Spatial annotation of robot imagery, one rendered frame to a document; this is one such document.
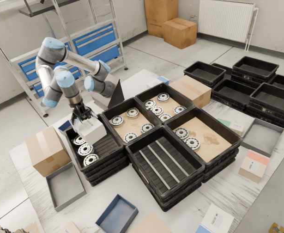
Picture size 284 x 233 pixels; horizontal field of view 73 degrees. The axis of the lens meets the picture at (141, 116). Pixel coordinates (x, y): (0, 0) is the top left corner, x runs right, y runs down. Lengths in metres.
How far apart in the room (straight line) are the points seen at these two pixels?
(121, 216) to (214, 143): 0.74
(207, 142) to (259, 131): 0.47
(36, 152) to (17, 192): 1.15
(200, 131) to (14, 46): 3.23
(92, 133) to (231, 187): 0.89
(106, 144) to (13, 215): 1.45
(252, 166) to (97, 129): 0.95
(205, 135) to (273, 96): 1.16
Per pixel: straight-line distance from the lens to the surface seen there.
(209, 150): 1.32
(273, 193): 2.26
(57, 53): 1.40
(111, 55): 3.56
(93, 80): 1.61
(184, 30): 4.17
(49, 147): 1.56
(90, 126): 1.12
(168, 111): 1.54
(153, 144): 1.34
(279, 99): 2.37
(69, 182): 1.50
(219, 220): 1.17
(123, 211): 1.29
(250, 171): 1.36
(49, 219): 1.46
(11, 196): 2.70
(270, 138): 1.65
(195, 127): 1.43
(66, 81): 0.94
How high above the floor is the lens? 1.89
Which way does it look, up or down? 44 degrees down
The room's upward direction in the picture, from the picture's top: 11 degrees counter-clockwise
